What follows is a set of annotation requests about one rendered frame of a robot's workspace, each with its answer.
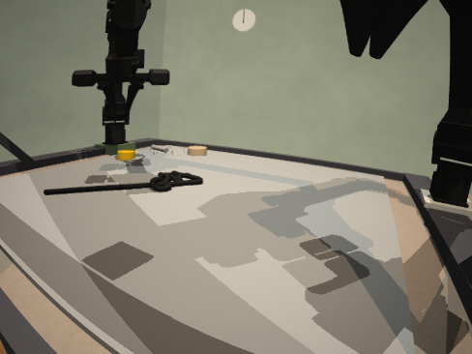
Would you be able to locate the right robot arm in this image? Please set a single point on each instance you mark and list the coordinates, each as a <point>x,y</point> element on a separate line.
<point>451,181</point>

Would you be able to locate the black knotted rope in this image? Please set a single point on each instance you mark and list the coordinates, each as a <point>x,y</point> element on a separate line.
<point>161,184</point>

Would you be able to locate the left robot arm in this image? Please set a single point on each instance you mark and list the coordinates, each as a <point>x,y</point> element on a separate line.
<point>126,19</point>

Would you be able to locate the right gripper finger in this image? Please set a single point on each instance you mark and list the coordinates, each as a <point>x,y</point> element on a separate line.
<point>389,19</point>
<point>358,18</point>

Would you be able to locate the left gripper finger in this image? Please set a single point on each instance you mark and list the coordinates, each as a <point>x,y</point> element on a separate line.
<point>131,92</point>
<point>109,92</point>

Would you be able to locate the grey metal cylinder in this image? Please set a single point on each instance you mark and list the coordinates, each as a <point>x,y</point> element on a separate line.
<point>159,148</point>

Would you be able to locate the tan wooden disc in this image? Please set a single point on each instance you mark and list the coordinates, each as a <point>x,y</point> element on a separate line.
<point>197,152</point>

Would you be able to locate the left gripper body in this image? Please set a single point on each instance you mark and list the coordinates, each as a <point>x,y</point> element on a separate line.
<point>85,77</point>

